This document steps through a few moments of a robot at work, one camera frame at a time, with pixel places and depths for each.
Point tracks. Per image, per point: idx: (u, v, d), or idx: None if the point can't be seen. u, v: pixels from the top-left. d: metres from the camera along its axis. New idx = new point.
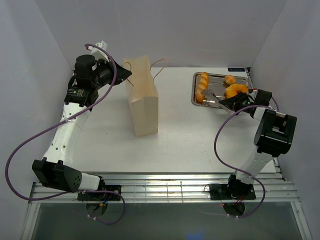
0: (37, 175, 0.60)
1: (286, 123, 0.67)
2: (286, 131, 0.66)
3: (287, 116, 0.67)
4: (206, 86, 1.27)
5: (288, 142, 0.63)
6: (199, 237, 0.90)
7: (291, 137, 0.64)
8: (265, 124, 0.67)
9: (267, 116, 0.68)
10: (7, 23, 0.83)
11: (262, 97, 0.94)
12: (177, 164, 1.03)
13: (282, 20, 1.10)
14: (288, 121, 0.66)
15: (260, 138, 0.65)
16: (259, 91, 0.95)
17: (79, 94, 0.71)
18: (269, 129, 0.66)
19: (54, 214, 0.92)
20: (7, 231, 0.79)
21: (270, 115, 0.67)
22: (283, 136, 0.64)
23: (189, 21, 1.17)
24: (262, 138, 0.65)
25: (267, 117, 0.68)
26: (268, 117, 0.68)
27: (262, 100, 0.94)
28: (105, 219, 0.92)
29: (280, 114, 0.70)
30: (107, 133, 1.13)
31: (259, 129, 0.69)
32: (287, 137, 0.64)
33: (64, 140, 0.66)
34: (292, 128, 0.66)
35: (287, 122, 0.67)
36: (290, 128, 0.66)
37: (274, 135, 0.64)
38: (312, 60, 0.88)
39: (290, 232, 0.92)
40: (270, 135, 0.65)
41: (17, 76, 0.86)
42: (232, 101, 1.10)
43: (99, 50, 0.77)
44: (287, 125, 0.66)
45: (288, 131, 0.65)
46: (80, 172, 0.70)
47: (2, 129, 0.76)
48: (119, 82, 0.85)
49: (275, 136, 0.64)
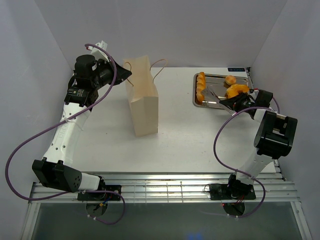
0: (37, 175, 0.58)
1: (287, 125, 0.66)
2: (286, 133, 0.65)
3: (287, 118, 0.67)
4: (204, 86, 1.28)
5: (288, 144, 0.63)
6: (199, 237, 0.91)
7: (291, 139, 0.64)
8: (265, 126, 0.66)
9: (267, 118, 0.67)
10: (7, 25, 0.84)
11: (263, 98, 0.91)
12: (177, 164, 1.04)
13: (282, 18, 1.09)
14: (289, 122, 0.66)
15: (260, 140, 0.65)
16: (261, 91, 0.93)
17: (79, 94, 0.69)
18: (269, 131, 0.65)
19: (55, 213, 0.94)
20: (7, 231, 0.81)
21: (270, 117, 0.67)
22: (283, 138, 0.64)
23: (189, 20, 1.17)
24: (262, 140, 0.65)
25: (267, 119, 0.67)
26: (269, 119, 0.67)
27: (262, 102, 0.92)
28: (106, 219, 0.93)
29: (280, 116, 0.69)
30: (108, 133, 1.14)
31: (259, 131, 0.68)
32: (287, 139, 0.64)
33: (64, 140, 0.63)
34: (292, 130, 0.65)
35: (288, 124, 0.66)
36: (291, 130, 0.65)
37: (275, 137, 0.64)
38: (312, 59, 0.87)
39: (290, 232, 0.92)
40: (270, 137, 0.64)
41: (17, 77, 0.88)
42: (233, 102, 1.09)
43: (99, 50, 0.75)
44: (287, 127, 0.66)
45: (289, 133, 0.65)
46: (80, 172, 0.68)
47: (2, 131, 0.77)
48: (119, 82, 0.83)
49: (275, 138, 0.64)
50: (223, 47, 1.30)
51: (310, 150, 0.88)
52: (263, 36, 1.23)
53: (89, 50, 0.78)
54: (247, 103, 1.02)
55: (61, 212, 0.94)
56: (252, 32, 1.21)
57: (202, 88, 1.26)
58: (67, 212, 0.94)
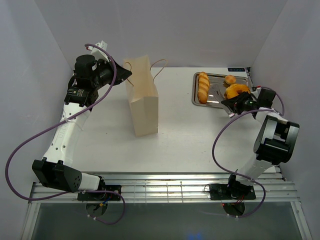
0: (37, 175, 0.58)
1: (288, 131, 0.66)
2: (287, 139, 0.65)
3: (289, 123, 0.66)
4: (207, 86, 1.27)
5: (289, 150, 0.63)
6: (199, 237, 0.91)
7: (292, 145, 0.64)
8: (266, 131, 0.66)
9: (267, 124, 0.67)
10: (7, 24, 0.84)
11: (265, 97, 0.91)
12: (177, 164, 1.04)
13: (282, 18, 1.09)
14: (290, 128, 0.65)
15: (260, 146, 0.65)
16: (263, 89, 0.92)
17: (79, 94, 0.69)
18: (270, 137, 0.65)
19: (55, 213, 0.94)
20: (7, 230, 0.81)
21: (271, 123, 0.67)
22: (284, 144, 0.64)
23: (189, 20, 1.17)
24: (262, 145, 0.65)
25: (268, 124, 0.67)
26: (269, 125, 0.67)
27: (265, 100, 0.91)
28: (106, 219, 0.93)
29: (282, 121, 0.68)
30: (108, 133, 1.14)
31: (259, 136, 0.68)
32: (288, 145, 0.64)
33: (64, 140, 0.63)
34: (294, 135, 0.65)
35: (289, 129, 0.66)
36: (292, 136, 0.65)
37: (275, 143, 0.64)
38: (312, 59, 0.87)
39: (290, 232, 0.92)
40: (270, 143, 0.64)
41: (17, 77, 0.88)
42: (234, 101, 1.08)
43: (99, 50, 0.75)
44: (288, 132, 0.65)
45: (290, 139, 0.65)
46: (80, 172, 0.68)
47: (1, 132, 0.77)
48: (119, 82, 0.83)
49: (275, 144, 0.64)
50: (223, 47, 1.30)
51: (310, 150, 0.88)
52: (263, 36, 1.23)
53: (88, 50, 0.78)
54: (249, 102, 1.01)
55: (61, 212, 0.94)
56: (252, 31, 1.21)
57: (206, 88, 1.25)
58: (66, 212, 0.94)
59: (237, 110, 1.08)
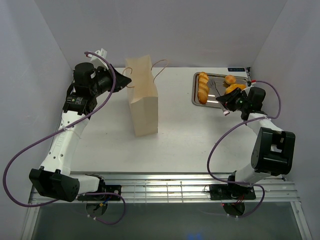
0: (35, 184, 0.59)
1: (285, 141, 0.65)
2: (284, 149, 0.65)
3: (285, 132, 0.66)
4: (206, 93, 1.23)
5: (288, 162, 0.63)
6: (199, 237, 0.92)
7: (289, 157, 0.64)
8: (261, 147, 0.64)
9: (264, 138, 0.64)
10: (7, 25, 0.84)
11: (254, 100, 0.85)
12: (177, 164, 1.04)
13: (283, 17, 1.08)
14: (285, 138, 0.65)
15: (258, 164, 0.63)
16: (251, 90, 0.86)
17: (78, 102, 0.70)
18: (268, 151, 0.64)
19: (56, 213, 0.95)
20: (8, 230, 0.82)
21: (267, 138, 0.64)
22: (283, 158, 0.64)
23: (189, 20, 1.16)
24: (260, 164, 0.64)
25: (261, 139, 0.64)
26: (265, 140, 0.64)
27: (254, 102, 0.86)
28: (105, 219, 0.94)
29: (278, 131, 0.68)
30: (107, 134, 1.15)
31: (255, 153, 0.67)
32: (286, 158, 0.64)
33: (62, 149, 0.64)
34: (291, 143, 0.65)
35: (285, 140, 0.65)
36: (288, 147, 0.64)
37: (272, 156, 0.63)
38: (312, 59, 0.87)
39: (290, 232, 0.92)
40: (268, 159, 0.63)
41: (17, 77, 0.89)
42: (225, 100, 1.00)
43: (98, 58, 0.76)
44: (285, 143, 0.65)
45: (287, 148, 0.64)
46: (78, 180, 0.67)
47: (1, 133, 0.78)
48: (118, 90, 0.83)
49: (273, 158, 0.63)
50: (223, 47, 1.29)
51: (309, 150, 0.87)
52: (264, 36, 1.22)
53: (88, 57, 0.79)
54: (239, 101, 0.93)
55: (61, 212, 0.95)
56: (253, 31, 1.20)
57: (206, 96, 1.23)
58: (67, 212, 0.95)
59: (229, 109, 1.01)
